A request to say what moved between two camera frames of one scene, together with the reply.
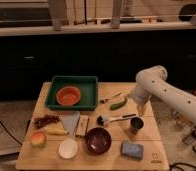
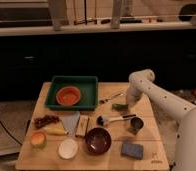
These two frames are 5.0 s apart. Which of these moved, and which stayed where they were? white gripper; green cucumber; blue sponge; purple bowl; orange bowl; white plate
Moved: green cucumber; white gripper
Stayed: white plate; purple bowl; orange bowl; blue sponge
